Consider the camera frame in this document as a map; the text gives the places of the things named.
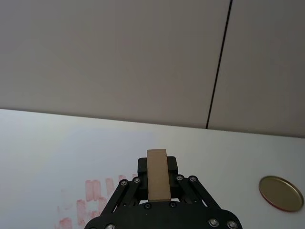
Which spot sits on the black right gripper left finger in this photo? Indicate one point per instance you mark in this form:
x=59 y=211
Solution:
x=142 y=171

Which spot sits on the round gold metal lid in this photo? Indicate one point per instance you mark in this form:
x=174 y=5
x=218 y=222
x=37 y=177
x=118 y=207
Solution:
x=280 y=193

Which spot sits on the tan rectangular block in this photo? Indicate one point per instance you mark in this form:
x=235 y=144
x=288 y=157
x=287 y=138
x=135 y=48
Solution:
x=157 y=174

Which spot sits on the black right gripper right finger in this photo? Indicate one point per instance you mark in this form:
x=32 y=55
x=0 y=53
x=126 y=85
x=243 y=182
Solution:
x=173 y=167

